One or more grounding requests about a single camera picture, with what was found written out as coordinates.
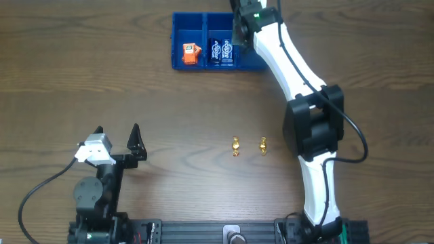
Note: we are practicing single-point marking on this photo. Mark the mounting rail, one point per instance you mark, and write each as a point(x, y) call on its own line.
point(196, 232)

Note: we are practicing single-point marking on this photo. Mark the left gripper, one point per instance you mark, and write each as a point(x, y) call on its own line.
point(126, 161)

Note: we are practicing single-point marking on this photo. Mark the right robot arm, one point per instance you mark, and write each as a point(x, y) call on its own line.
point(288, 67)

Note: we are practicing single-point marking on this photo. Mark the gold candy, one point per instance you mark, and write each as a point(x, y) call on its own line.
point(263, 146)
point(235, 146)

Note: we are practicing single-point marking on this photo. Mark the blue candy pack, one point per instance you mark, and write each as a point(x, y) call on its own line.
point(227, 52)
point(215, 51)

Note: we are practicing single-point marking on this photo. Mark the blue tray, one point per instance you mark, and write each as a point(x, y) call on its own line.
point(190, 27)

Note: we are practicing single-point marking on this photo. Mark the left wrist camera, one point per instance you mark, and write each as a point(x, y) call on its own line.
point(96, 149)

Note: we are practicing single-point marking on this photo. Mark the orange candy box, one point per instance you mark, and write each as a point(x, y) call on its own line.
point(190, 54)

